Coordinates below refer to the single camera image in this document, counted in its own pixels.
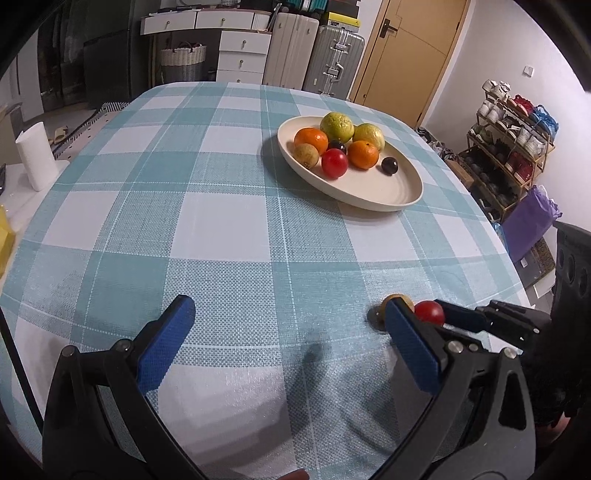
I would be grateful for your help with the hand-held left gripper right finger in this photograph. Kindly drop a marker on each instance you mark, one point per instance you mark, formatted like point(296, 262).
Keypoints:
point(411, 346)

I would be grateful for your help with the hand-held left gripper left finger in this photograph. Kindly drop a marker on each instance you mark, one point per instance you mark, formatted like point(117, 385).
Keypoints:
point(166, 341)

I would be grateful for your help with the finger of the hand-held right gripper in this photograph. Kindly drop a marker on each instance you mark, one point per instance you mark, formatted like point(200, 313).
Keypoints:
point(461, 316)

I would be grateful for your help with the red tomato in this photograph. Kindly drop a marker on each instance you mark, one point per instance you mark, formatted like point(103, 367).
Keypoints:
point(429, 311)
point(334, 164)

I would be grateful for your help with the tan longan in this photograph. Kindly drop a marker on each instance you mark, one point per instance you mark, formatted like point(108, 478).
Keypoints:
point(398, 298)
point(305, 154)

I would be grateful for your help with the cream oval plate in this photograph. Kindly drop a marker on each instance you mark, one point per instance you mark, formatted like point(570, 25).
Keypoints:
point(369, 189)

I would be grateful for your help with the dark plum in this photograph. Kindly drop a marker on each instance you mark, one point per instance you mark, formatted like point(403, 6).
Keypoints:
point(390, 166)
point(337, 146)

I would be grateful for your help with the orange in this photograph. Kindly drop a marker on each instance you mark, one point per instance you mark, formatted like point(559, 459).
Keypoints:
point(310, 140)
point(363, 155)

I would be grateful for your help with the person's right forearm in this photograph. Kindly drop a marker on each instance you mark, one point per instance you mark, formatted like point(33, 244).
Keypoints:
point(549, 383)

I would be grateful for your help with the person's left hand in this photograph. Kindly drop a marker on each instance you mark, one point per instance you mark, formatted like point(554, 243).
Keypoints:
point(293, 475)

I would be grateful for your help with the patterned doormat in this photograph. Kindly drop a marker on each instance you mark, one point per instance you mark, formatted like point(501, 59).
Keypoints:
point(540, 256)

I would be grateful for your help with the purple bag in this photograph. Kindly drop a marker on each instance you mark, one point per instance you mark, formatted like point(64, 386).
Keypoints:
point(528, 226)

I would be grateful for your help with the teal checked tablecloth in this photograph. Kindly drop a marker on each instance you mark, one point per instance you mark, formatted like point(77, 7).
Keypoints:
point(231, 230)

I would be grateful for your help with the rows of racked shoes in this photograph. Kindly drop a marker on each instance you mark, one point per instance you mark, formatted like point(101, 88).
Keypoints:
point(517, 134)

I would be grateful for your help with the wooden shoe rack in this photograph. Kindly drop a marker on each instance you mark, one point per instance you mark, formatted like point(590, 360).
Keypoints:
point(471, 138)

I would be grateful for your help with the pile of shoes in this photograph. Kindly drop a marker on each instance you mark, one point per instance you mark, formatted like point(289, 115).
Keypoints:
point(436, 145)

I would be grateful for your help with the yellow-green guava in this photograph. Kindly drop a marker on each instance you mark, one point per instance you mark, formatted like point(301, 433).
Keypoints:
point(337, 125)
point(369, 134)

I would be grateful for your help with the white paper towel roll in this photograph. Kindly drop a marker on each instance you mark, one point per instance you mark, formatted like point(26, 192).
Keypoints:
point(37, 157)

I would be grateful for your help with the striped floor mat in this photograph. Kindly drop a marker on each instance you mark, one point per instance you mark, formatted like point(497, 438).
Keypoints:
point(99, 117)

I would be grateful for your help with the wooden door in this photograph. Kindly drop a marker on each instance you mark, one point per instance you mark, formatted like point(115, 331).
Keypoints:
point(411, 60)

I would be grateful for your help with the wicker basket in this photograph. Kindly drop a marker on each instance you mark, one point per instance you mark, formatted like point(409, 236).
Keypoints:
point(182, 62)

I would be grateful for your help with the silver suitcase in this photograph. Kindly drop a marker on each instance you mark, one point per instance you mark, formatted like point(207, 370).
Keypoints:
point(332, 60)

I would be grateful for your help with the dark glass cabinet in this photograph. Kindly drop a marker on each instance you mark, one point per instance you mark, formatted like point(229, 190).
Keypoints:
point(64, 55)

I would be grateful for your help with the white drawer cabinet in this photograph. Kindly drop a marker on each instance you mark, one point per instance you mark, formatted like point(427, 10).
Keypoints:
point(242, 46)

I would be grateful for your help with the beige suitcase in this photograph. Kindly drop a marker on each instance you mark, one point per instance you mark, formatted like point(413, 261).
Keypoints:
point(288, 50)

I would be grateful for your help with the yellow and black box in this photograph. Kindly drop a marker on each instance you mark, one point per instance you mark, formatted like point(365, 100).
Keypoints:
point(341, 21)

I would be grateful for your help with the teal suitcase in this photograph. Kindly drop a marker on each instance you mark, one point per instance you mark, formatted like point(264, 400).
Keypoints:
point(309, 5)

